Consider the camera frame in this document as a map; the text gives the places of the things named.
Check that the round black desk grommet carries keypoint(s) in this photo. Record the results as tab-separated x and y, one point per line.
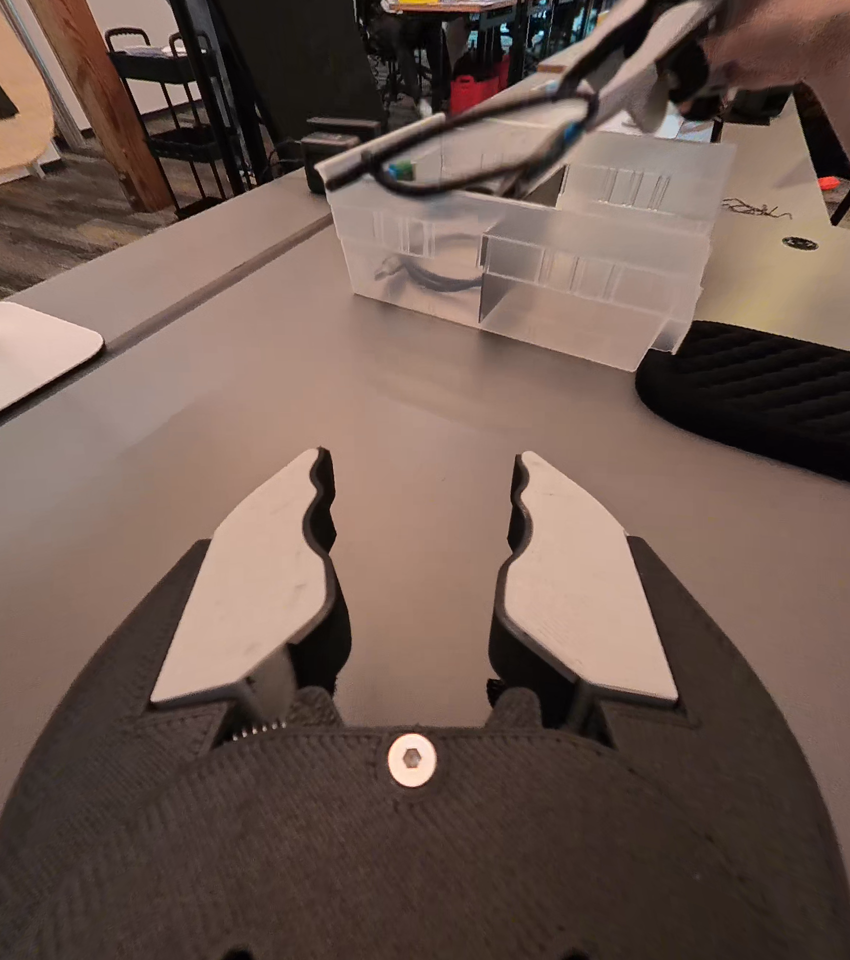
800	243

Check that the white sign stand base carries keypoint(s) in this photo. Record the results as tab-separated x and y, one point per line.
35	352

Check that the red storage bin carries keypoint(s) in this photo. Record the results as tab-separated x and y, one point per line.
470	90

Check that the dark furniture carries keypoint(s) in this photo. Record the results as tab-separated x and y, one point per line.
297	60

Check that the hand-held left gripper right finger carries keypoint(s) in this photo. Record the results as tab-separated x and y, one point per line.
582	600

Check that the wooden support post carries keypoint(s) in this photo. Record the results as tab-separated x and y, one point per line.
102	97

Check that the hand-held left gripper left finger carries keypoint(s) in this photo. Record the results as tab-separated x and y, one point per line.
245	592

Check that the black power adapter box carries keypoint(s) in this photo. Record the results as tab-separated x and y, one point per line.
335	146

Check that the black utility cart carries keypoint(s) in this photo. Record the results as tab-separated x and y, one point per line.
192	142

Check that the person's right hand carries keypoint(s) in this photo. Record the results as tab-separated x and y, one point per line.
785	37

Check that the instruction sign on wooden board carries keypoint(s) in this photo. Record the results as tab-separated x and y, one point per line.
27	127

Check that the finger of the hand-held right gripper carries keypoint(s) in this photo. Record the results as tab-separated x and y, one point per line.
609	30
642	82

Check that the black mesh pad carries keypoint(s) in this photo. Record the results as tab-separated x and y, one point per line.
770	397

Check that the clear plastic bin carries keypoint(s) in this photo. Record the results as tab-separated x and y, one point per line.
597	315

